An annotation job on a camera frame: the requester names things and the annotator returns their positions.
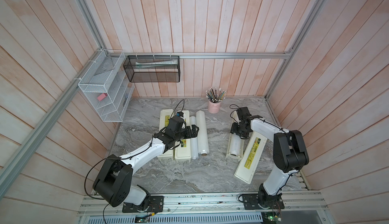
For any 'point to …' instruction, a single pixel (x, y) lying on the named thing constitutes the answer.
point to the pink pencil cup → (213, 107)
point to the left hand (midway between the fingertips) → (192, 131)
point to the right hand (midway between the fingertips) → (234, 130)
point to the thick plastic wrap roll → (202, 139)
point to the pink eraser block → (102, 97)
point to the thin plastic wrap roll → (194, 144)
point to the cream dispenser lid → (253, 146)
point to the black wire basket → (152, 68)
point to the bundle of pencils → (212, 97)
